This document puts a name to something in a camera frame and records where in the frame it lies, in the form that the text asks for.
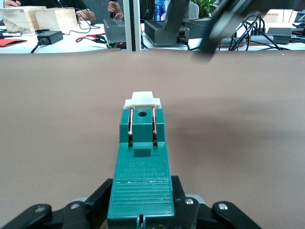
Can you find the pale wooden block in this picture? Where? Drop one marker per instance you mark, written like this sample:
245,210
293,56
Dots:
59,19
19,19

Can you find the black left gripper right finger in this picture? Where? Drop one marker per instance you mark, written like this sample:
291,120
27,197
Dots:
202,217

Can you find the dark grey electronics box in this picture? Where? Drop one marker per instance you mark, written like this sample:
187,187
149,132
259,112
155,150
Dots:
164,35

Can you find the aluminium camera post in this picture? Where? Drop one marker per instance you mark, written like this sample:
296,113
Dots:
131,23

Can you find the black power adapter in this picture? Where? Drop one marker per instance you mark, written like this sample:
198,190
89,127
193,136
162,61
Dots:
51,37

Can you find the grey flat adapter box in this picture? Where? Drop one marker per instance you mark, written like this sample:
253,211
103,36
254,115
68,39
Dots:
280,34

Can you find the green potted plant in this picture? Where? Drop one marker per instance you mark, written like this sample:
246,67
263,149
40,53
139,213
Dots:
205,7

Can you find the blue drink bottle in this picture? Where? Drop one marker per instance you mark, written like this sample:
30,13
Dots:
159,10

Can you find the small board with red light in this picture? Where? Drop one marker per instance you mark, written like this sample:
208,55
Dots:
116,44

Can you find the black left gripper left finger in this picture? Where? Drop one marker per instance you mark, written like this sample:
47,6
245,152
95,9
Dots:
71,214

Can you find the grey power supply unit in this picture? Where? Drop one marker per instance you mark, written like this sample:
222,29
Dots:
114,31

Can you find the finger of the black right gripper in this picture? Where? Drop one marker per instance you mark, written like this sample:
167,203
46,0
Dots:
219,31
175,16

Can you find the red paper sheet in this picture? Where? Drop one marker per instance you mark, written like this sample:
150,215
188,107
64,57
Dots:
10,42

